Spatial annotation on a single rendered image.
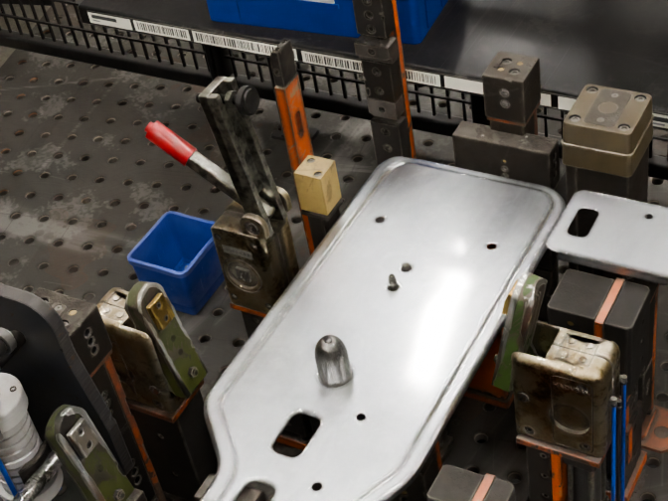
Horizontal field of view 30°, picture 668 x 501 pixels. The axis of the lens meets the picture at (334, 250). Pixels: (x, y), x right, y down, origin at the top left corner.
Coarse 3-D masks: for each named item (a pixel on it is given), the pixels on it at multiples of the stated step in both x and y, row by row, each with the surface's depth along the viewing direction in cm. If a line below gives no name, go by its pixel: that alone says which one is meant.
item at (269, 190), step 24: (216, 96) 118; (240, 96) 117; (216, 120) 120; (240, 120) 123; (240, 144) 123; (240, 168) 123; (264, 168) 126; (240, 192) 125; (264, 192) 128; (264, 216) 127
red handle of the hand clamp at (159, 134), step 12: (156, 132) 127; (168, 132) 128; (156, 144) 128; (168, 144) 127; (180, 144) 128; (180, 156) 128; (192, 156) 128; (204, 156) 128; (192, 168) 128; (204, 168) 128; (216, 168) 128; (216, 180) 128; (228, 180) 128; (228, 192) 128; (240, 204) 128; (264, 204) 128
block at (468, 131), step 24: (456, 144) 144; (480, 144) 143; (504, 144) 141; (528, 144) 140; (552, 144) 140; (480, 168) 145; (504, 168) 144; (528, 168) 141; (552, 168) 141; (552, 264) 151; (552, 288) 153
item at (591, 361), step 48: (576, 336) 112; (528, 384) 113; (576, 384) 110; (624, 384) 114; (528, 432) 118; (576, 432) 115; (624, 432) 118; (528, 480) 124; (576, 480) 122; (624, 480) 124
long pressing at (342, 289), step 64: (384, 192) 138; (448, 192) 136; (512, 192) 135; (320, 256) 131; (384, 256) 130; (448, 256) 129; (512, 256) 127; (320, 320) 125; (384, 320) 123; (448, 320) 122; (256, 384) 119; (320, 384) 118; (384, 384) 117; (448, 384) 116; (256, 448) 114; (320, 448) 112; (384, 448) 111
